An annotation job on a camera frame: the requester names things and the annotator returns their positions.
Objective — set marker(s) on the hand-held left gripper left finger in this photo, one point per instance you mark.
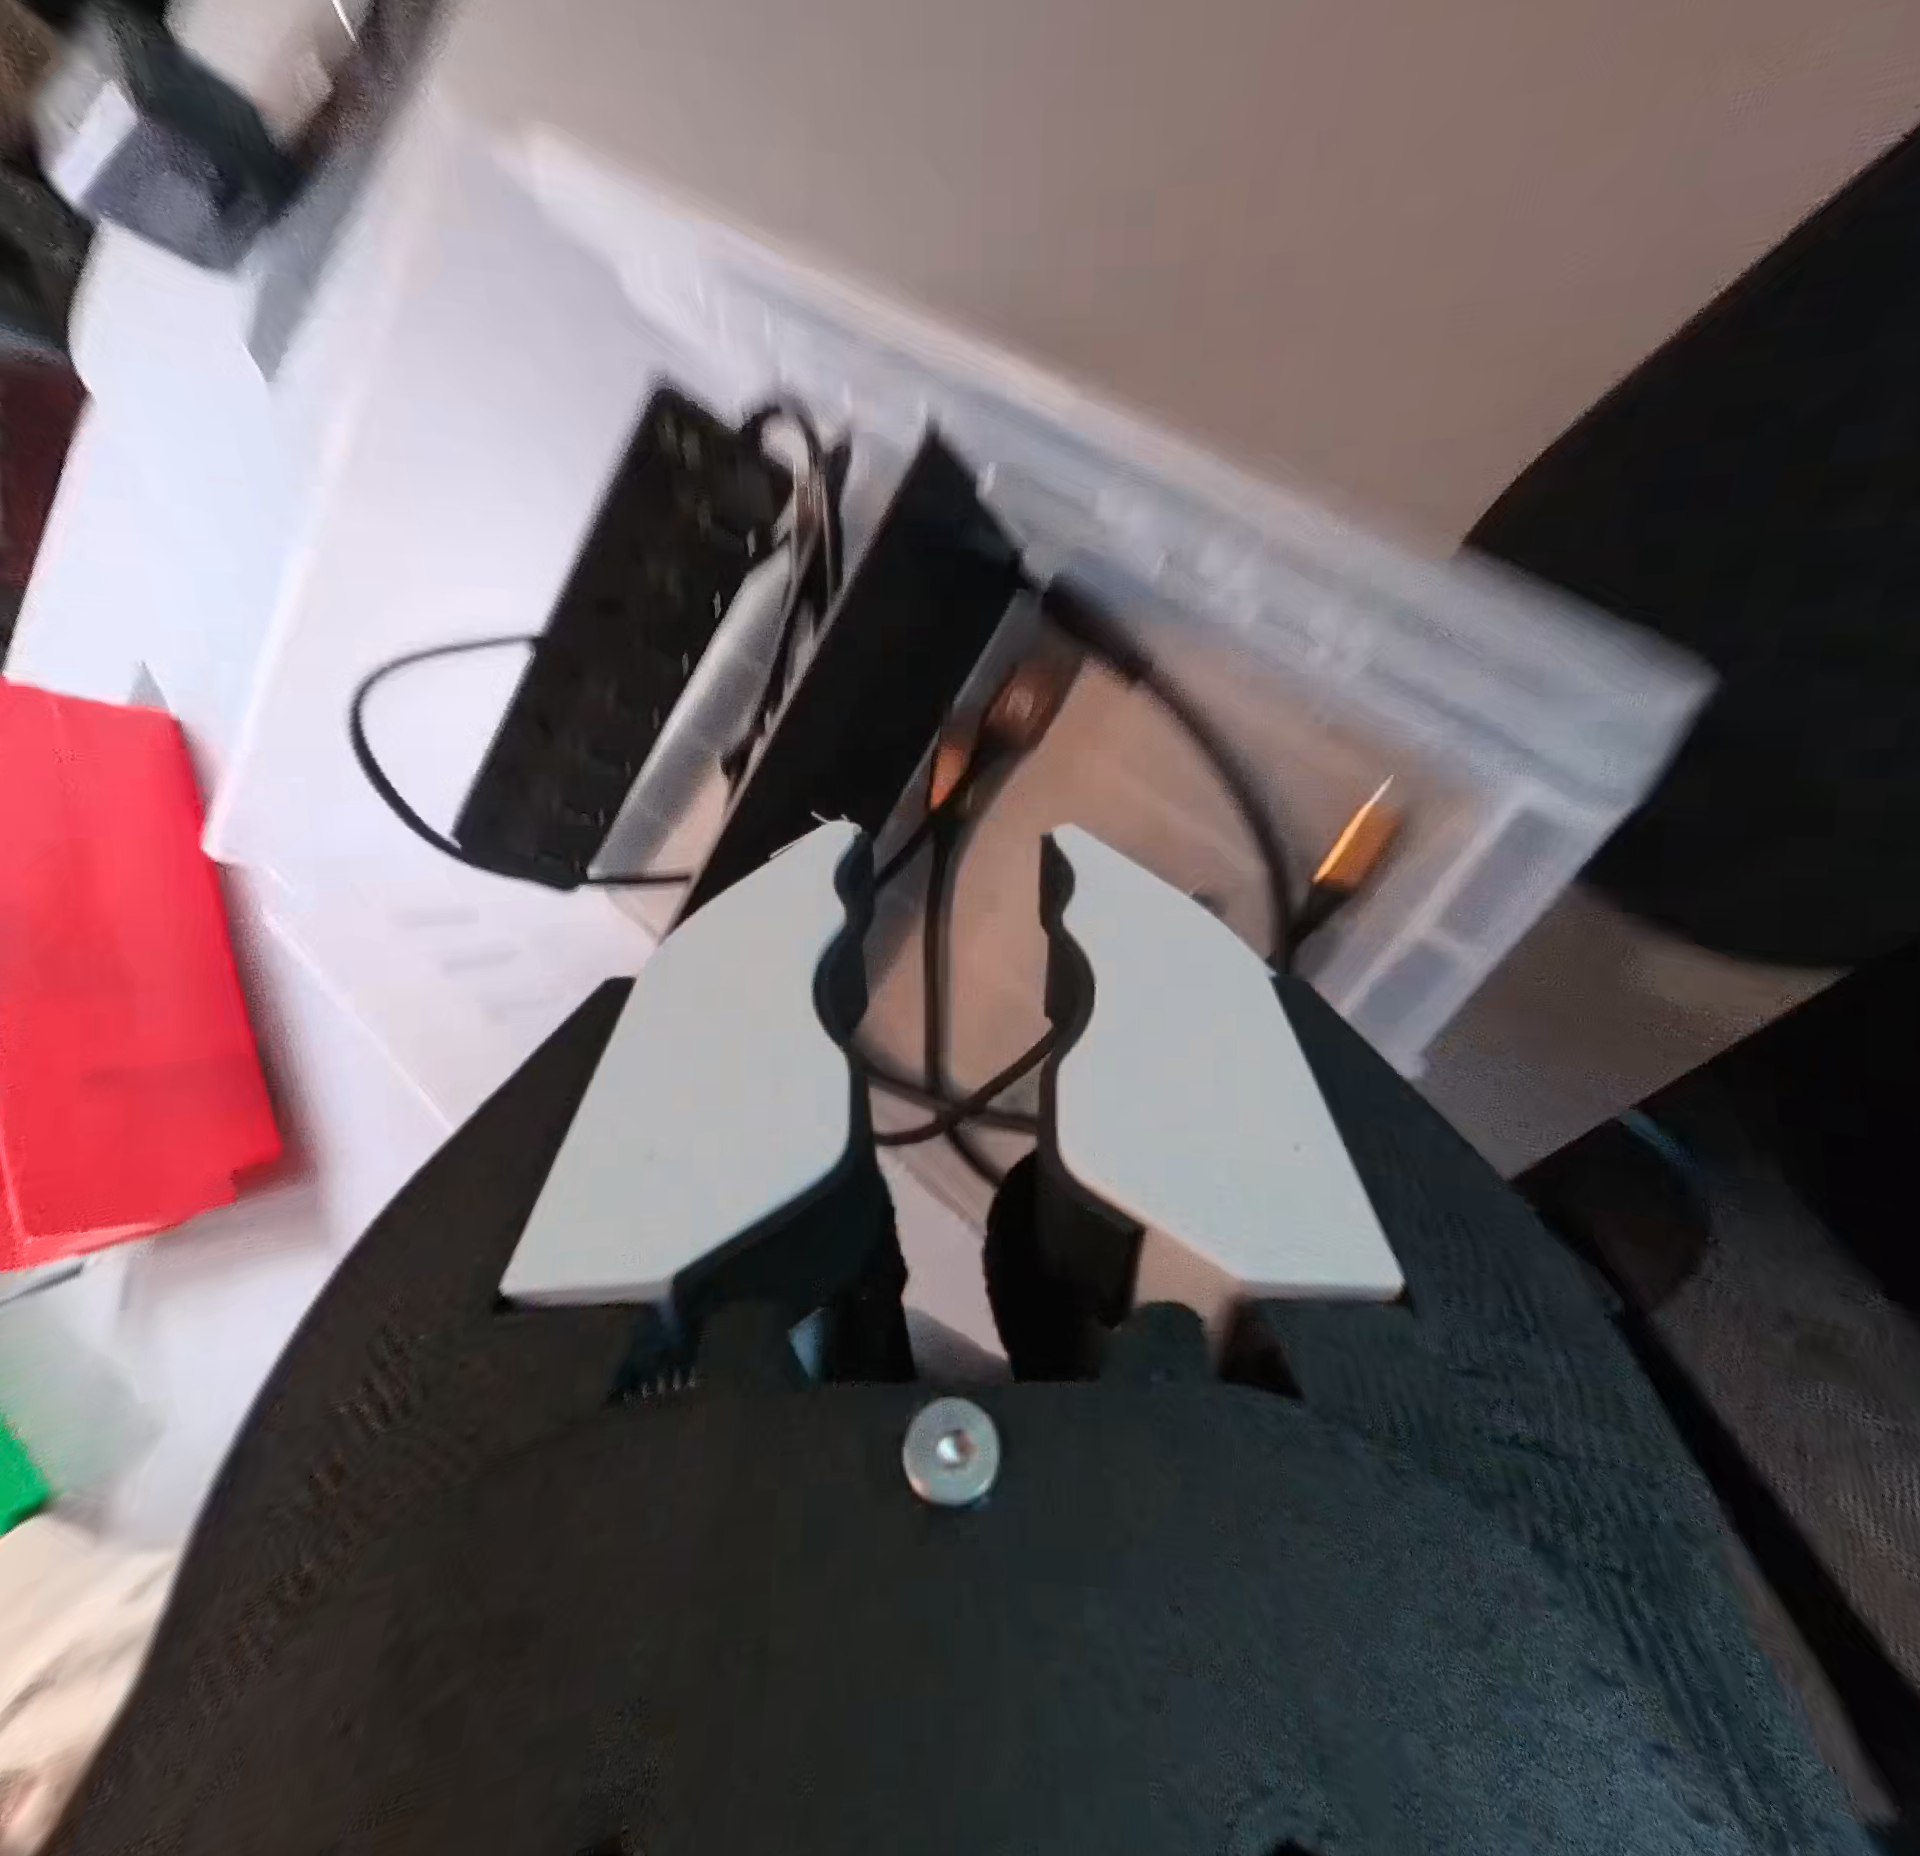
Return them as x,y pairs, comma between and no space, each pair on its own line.
706,1121

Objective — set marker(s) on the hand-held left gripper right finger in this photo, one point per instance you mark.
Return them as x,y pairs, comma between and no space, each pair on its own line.
1217,1121

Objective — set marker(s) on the clear plastic bin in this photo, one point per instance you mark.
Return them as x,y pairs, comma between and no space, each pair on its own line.
1352,657

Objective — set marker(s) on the black USB hub with switches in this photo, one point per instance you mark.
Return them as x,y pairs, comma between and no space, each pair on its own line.
631,625

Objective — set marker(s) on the red plastic bin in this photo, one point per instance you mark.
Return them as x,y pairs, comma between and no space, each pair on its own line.
104,954

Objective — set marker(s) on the green plastic bin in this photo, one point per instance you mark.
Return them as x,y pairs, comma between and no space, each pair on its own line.
18,1473

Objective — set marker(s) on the person's black printed shirt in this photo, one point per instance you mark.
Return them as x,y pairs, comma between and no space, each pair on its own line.
1771,535

